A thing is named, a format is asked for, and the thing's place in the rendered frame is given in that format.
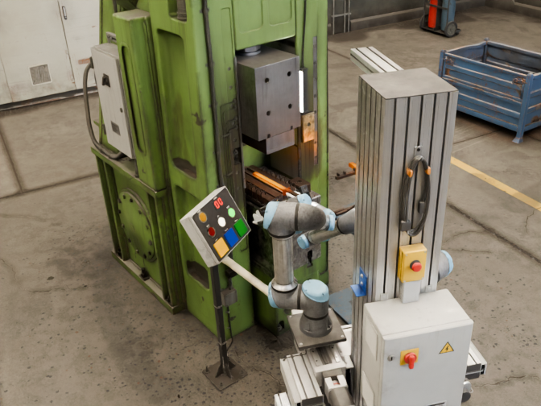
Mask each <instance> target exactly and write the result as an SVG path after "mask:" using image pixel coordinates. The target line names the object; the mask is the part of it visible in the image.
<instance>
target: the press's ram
mask: <svg viewBox="0 0 541 406"><path fill-rule="evenodd" d="M260 46H261V52H260V53H259V54H257V55H254V56H238V55H235V57H237V78H238V89H239V90H238V91H239V101H240V112H241V124H242V133H243V134H244V135H247V136H249V137H251V138H252V139H255V140H257V141H261V140H264V139H267V136H268V137H272V136H275V135H278V134H281V133H283V132H285V131H289V130H290V129H294V128H296V127H299V126H301V119H300V79H299V56H297V55H294V54H291V53H288V52H284V51H281V50H278V49H275V48H270V47H267V46H265V45H262V44H261V45H260Z"/></svg>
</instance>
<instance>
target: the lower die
mask: <svg viewBox="0 0 541 406"><path fill-rule="evenodd" d="M244 168H249V169H251V170H253V171H255V172H258V173H260V174H262V175H264V176H265V177H267V178H269V179H271V180H273V181H274V182H276V183H278V184H281V185H282V186H284V187H285V188H291V190H292V191H295V192H296V190H295V187H293V186H290V185H289V184H288V183H286V184H285V182H284V181H282V180H281V181H280V179H279V178H276V179H275V176H271V174H270V173H267V174H266V172H265V171H263V170H262V169H260V168H258V167H256V166H254V165H250V166H249V167H247V166H245V167H244ZM245 180H246V181H247V184H248V183H251V184H252V186H254V185H255V186H256V188H257V189H258V190H257V199H258V201H259V202H261V196H260V194H261V192H262V191H265V192H266V195H265V193H264V192H263V193H262V203H263V204H264V203H267V202H268V201H275V200H278V199H280V201H285V200H287V199H288V197H287V195H286V196H284V195H283V191H281V190H280V189H278V188H276V187H274V186H273V185H271V184H268V183H267V182H266V181H264V180H261V179H259V178H258V177H256V176H254V175H252V174H250V173H249V172H247V171H245ZM247 184H246V186H247ZM252 186H251V185H250V184H248V186H247V188H248V194H249V196H250V197H251V187H252ZM260 189H261V192H260ZM245 193H246V194H247V191H246V188H245ZM252 194H253V198H254V199H255V200H256V189H255V187H253V188H252ZM267 204H268V203H267ZM264 205H265V204H264Z"/></svg>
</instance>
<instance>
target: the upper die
mask: <svg viewBox="0 0 541 406"><path fill-rule="evenodd" d="M242 142H243V143H244V144H246V145H248V146H250V147H252V148H254V149H256V150H258V151H260V152H262V153H264V154H266V155H268V154H270V153H273V152H275V151H278V150H281V149H284V148H285V147H290V146H291V145H294V144H295V132H294V129H290V130H288V131H285V132H283V133H281V134H278V135H275V136H272V137H268V136H267V139H264V140H261V141H257V140H255V139H252V138H251V137H249V136H247V135H244V134H243V133H242Z"/></svg>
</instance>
